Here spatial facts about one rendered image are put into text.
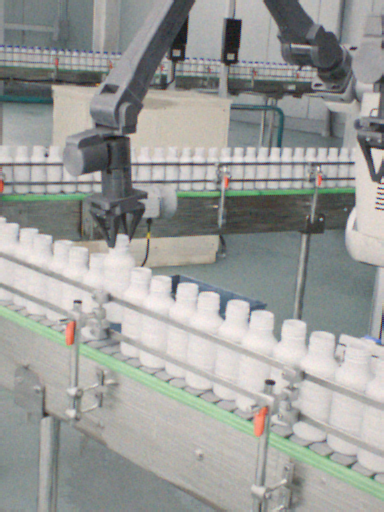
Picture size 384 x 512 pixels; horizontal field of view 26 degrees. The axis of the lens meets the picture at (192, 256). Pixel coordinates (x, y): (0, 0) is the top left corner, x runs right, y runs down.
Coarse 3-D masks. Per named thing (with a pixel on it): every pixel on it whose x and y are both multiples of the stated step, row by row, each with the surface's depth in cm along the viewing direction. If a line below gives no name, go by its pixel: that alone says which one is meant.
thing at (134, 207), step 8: (136, 200) 155; (112, 208) 153; (120, 208) 152; (128, 208) 154; (136, 208) 155; (144, 208) 157; (136, 216) 157; (120, 224) 160; (136, 224) 158; (128, 232) 159
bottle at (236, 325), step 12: (240, 300) 143; (228, 312) 141; (240, 312) 140; (228, 324) 141; (240, 324) 140; (228, 336) 140; (240, 336) 140; (216, 360) 143; (228, 360) 141; (216, 372) 143; (228, 372) 141; (216, 384) 143; (228, 396) 142
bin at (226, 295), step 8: (176, 280) 234; (184, 280) 234; (192, 280) 232; (200, 280) 230; (176, 288) 235; (200, 288) 230; (208, 288) 228; (216, 288) 226; (224, 296) 224; (232, 296) 222; (240, 296) 220; (224, 304) 224; (256, 304) 214; (264, 304) 214; (224, 312) 225; (248, 320) 211; (112, 328) 210; (120, 328) 208; (80, 440) 186; (88, 440) 187; (80, 448) 186
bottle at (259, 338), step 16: (256, 320) 135; (272, 320) 136; (256, 336) 136; (272, 336) 137; (272, 352) 136; (240, 368) 138; (256, 368) 136; (240, 384) 138; (256, 384) 137; (240, 400) 139
